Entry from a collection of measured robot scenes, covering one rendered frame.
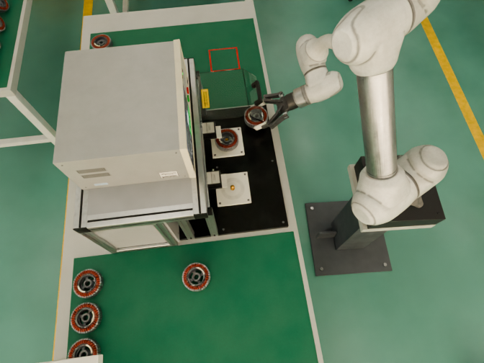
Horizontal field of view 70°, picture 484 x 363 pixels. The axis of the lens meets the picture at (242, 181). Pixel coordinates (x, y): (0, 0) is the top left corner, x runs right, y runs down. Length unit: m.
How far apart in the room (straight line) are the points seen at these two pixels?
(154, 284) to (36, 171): 1.60
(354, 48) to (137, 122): 0.65
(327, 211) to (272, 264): 0.98
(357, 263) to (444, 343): 0.64
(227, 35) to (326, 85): 0.80
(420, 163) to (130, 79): 1.04
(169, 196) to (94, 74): 0.47
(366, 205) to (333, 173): 1.26
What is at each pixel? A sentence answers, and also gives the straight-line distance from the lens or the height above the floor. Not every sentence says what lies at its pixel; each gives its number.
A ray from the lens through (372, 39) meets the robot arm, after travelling 0.98.
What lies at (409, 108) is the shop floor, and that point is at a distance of 3.00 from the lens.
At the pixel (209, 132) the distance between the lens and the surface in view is 1.52.
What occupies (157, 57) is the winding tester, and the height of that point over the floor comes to 1.32.
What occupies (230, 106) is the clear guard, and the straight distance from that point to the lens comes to 1.41.
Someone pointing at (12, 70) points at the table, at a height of 0.75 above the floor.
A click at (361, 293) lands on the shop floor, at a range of 2.33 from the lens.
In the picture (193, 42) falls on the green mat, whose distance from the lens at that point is 2.11.
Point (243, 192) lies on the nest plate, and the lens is 1.53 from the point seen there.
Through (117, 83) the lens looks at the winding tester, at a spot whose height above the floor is 1.32.
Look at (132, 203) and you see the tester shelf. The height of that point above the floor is 1.11.
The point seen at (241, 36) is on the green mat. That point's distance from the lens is 2.12.
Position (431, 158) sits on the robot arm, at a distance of 1.40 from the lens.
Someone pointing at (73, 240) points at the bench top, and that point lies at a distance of 1.67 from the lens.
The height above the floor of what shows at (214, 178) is 0.92.
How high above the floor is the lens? 2.20
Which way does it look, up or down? 66 degrees down
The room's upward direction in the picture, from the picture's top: 1 degrees counter-clockwise
